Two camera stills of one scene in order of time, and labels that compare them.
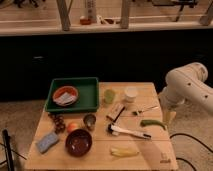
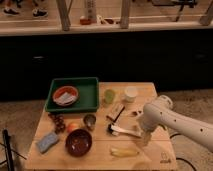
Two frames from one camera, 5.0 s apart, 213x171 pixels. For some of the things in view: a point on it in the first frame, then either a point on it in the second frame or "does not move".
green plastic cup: (109, 95) does not move
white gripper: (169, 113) to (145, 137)
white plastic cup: (131, 93) does not move
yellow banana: (124, 151) does not move
